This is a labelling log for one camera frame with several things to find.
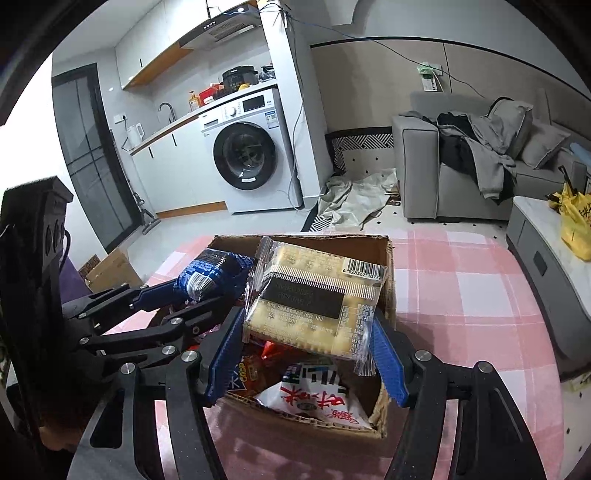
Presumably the white washing machine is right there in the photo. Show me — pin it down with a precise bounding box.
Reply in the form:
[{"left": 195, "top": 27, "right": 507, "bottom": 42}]
[{"left": 201, "top": 88, "right": 303, "bottom": 214}]

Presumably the stick vacuum cleaner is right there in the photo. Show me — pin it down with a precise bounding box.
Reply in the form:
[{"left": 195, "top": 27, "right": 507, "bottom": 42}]
[{"left": 131, "top": 194, "right": 161, "bottom": 234}]

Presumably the black pressure cooker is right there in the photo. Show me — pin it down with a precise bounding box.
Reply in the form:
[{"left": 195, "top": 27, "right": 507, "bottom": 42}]
[{"left": 222, "top": 66, "right": 259, "bottom": 92}]

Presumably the pink plaid tablecloth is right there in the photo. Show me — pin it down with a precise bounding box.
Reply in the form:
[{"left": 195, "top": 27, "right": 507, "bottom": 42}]
[{"left": 99, "top": 228, "right": 566, "bottom": 480}]

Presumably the small cardboard box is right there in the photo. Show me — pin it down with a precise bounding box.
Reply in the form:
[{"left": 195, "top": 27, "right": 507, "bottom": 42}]
[{"left": 78, "top": 248, "right": 144, "bottom": 294}]

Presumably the range hood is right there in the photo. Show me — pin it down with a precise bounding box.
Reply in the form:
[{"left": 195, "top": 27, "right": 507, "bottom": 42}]
[{"left": 180, "top": 0, "right": 262, "bottom": 51}]

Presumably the grey garment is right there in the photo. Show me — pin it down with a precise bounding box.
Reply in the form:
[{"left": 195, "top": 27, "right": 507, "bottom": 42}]
[{"left": 462, "top": 113, "right": 518, "bottom": 201}]

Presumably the white red noodle snack packet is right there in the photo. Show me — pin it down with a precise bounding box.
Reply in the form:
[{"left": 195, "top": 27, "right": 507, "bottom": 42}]
[{"left": 254, "top": 362, "right": 375, "bottom": 430}]

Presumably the blue cookie packet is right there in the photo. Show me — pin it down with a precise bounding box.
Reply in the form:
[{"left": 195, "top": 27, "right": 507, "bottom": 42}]
[{"left": 173, "top": 248, "right": 257, "bottom": 305}]

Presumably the dark glass door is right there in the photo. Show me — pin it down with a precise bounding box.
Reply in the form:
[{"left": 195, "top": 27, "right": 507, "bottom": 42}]
[{"left": 52, "top": 63, "right": 141, "bottom": 254}]

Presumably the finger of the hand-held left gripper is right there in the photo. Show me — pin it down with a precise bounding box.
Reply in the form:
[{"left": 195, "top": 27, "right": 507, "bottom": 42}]
[
  {"left": 62, "top": 276, "right": 186, "bottom": 324},
  {"left": 76, "top": 296, "right": 234, "bottom": 368}
]

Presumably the grey white coffee table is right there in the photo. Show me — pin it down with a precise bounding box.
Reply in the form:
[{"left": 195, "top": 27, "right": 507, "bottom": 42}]
[{"left": 505, "top": 196, "right": 591, "bottom": 372}]

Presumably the white kettle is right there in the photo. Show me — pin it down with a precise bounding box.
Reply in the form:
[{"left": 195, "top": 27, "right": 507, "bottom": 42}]
[{"left": 122, "top": 122, "right": 145, "bottom": 149}]

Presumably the black garment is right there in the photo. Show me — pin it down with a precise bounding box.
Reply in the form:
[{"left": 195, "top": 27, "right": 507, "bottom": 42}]
[{"left": 436, "top": 111, "right": 490, "bottom": 181}]

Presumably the purple cloth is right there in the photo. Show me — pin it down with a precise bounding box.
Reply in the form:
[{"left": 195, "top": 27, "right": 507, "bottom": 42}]
[{"left": 60, "top": 256, "right": 93, "bottom": 296}]

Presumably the beige cracker packet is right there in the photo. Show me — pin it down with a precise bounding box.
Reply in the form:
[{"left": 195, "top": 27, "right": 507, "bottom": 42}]
[{"left": 242, "top": 236, "right": 389, "bottom": 377}]

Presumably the red box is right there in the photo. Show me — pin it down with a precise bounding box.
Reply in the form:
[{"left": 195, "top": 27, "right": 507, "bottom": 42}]
[{"left": 198, "top": 85, "right": 229, "bottom": 104}]

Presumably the white wall cabinet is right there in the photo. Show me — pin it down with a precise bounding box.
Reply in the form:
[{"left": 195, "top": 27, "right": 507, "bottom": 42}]
[{"left": 115, "top": 0, "right": 195, "bottom": 90}]

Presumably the grey pillow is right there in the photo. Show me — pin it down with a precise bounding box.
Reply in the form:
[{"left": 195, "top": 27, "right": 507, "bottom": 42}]
[
  {"left": 522, "top": 117, "right": 572, "bottom": 169},
  {"left": 489, "top": 98, "right": 534, "bottom": 155}
]

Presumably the yellow plastic bag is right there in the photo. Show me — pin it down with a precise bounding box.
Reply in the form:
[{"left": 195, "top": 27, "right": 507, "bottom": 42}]
[{"left": 547, "top": 166, "right": 591, "bottom": 262}]

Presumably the brown cardboard box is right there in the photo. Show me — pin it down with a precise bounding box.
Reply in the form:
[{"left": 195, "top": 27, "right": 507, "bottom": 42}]
[{"left": 154, "top": 234, "right": 397, "bottom": 439}]

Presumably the white kitchen counter cabinet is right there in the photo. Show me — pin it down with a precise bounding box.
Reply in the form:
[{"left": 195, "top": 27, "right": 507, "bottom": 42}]
[{"left": 130, "top": 111, "right": 229, "bottom": 220}]

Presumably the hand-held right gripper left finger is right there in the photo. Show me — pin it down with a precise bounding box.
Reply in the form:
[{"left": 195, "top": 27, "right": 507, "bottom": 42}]
[{"left": 69, "top": 307, "right": 247, "bottom": 480}]

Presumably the red chip packet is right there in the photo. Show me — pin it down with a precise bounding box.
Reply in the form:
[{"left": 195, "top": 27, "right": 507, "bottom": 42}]
[{"left": 226, "top": 339, "right": 305, "bottom": 400}]

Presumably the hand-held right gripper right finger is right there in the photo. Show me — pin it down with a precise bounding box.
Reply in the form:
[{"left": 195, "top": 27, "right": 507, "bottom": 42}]
[{"left": 372, "top": 316, "right": 550, "bottom": 480}]

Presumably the grey sofa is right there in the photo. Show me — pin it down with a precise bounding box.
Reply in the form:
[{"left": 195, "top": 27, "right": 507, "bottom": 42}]
[{"left": 392, "top": 90, "right": 591, "bottom": 221}]

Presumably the white floor cloth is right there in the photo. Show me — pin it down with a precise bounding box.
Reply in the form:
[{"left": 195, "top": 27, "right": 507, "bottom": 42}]
[{"left": 318, "top": 168, "right": 398, "bottom": 228}]

